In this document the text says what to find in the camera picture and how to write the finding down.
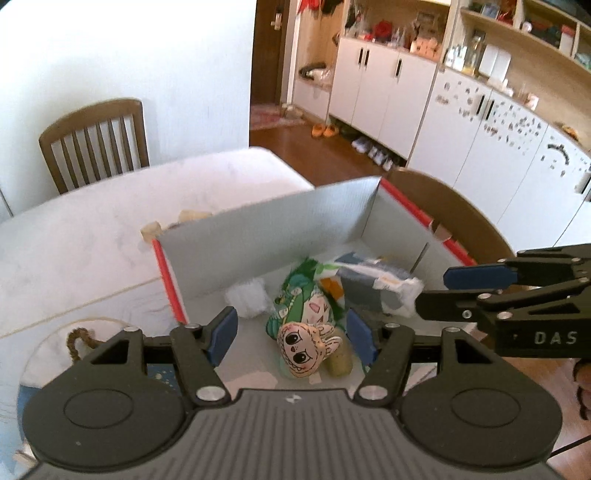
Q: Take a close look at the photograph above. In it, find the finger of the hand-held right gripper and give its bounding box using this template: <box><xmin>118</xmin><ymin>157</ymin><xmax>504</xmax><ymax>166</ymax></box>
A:
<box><xmin>443</xmin><ymin>246</ymin><xmax>591</xmax><ymax>291</ymax></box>
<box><xmin>416</xmin><ymin>277</ymin><xmax>591</xmax><ymax>324</ymax></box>

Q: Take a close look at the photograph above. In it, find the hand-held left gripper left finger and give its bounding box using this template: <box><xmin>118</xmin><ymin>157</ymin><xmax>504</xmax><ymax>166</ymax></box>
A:
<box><xmin>53</xmin><ymin>306</ymin><xmax>240</xmax><ymax>403</ymax></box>

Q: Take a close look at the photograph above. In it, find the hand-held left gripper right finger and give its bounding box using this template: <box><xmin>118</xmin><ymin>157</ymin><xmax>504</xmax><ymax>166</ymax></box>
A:
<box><xmin>345</xmin><ymin>308</ymin><xmax>530</xmax><ymax>403</ymax></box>

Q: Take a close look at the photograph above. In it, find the white tissue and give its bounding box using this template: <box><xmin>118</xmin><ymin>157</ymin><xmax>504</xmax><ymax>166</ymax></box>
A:
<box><xmin>225</xmin><ymin>278</ymin><xmax>274</xmax><ymax>319</ymax></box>

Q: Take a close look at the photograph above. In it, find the white printed plastic bag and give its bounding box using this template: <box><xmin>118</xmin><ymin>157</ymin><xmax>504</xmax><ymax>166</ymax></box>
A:
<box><xmin>318</xmin><ymin>251</ymin><xmax>424</xmax><ymax>319</ymax></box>

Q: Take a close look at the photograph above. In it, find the cartoon face plush toy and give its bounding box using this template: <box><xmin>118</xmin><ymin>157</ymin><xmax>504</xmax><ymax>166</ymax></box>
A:
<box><xmin>265</xmin><ymin>258</ymin><xmax>338</xmax><ymax>337</ymax></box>
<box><xmin>276</xmin><ymin>320</ymin><xmax>345</xmax><ymax>380</ymax></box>

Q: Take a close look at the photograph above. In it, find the red cardboard box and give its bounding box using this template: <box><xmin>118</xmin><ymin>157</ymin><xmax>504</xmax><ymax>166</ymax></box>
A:
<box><xmin>151</xmin><ymin>175</ymin><xmax>481</xmax><ymax>393</ymax></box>

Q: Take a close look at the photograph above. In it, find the wooden curved-back chair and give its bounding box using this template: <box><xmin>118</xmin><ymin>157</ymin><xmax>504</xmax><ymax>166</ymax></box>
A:
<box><xmin>385</xmin><ymin>168</ymin><xmax>515</xmax><ymax>264</ymax></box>

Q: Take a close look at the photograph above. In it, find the white stickered cabinet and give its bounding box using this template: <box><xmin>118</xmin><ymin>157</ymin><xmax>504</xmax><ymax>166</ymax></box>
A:
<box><xmin>409</xmin><ymin>69</ymin><xmax>591</xmax><ymax>245</ymax></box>

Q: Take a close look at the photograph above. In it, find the brown hair scrunchie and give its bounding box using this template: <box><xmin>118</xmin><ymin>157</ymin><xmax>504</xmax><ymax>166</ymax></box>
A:
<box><xmin>66</xmin><ymin>327</ymin><xmax>100</xmax><ymax>365</ymax></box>

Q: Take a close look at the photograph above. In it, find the row of shoes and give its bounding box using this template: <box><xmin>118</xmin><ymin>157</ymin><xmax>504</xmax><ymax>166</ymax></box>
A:
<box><xmin>351</xmin><ymin>136</ymin><xmax>400</xmax><ymax>167</ymax></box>

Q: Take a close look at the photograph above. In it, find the tall white cabinet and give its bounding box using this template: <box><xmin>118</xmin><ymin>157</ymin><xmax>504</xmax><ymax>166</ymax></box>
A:
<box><xmin>329</xmin><ymin>37</ymin><xmax>437</xmax><ymax>160</ymax></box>

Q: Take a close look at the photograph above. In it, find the patterned floor rug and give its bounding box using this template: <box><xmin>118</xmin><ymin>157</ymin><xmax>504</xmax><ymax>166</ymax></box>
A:
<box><xmin>249</xmin><ymin>104</ymin><xmax>305</xmax><ymax>131</ymax></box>

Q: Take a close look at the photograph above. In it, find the white shoe bench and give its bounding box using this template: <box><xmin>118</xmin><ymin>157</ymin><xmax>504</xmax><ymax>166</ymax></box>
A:
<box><xmin>293</xmin><ymin>65</ymin><xmax>334</xmax><ymax>118</ymax></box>

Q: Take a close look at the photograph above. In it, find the wooden slatted chair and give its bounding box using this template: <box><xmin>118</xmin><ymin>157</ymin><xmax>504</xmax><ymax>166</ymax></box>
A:
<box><xmin>38</xmin><ymin>98</ymin><xmax>151</xmax><ymax>195</ymax></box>

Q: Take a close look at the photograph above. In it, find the brown door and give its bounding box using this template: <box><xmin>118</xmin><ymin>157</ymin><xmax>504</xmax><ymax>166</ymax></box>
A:
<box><xmin>252</xmin><ymin>0</ymin><xmax>301</xmax><ymax>107</ymax></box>

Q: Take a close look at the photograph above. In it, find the black cable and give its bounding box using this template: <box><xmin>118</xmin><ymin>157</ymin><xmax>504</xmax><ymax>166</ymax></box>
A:
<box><xmin>551</xmin><ymin>436</ymin><xmax>591</xmax><ymax>457</ymax></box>

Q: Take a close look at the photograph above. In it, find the wooden wall shelf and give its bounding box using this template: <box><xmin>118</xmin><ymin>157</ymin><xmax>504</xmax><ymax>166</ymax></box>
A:
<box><xmin>443</xmin><ymin>0</ymin><xmax>591</xmax><ymax>112</ymax></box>

